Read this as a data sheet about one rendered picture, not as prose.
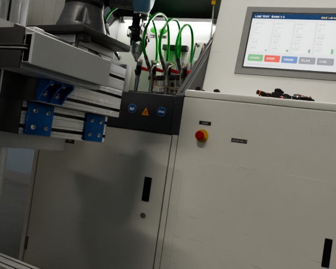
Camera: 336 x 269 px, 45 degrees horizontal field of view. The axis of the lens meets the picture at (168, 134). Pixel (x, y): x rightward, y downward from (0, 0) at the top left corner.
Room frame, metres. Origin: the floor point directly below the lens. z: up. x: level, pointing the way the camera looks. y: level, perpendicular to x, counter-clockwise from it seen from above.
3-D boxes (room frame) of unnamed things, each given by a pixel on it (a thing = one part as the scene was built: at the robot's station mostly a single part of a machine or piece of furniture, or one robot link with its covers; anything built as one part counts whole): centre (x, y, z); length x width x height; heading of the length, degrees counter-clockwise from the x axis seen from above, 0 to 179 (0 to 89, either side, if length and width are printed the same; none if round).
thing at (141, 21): (1.96, 0.22, 1.28); 0.09 x 0.08 x 0.12; 159
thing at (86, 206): (1.78, 0.28, 0.44); 0.65 x 0.02 x 0.68; 69
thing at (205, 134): (1.59, -0.13, 0.80); 0.05 x 0.04 x 0.05; 69
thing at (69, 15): (1.22, 0.31, 1.09); 0.15 x 0.15 x 0.10
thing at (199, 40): (2.18, -0.13, 1.20); 0.13 x 0.03 x 0.31; 69
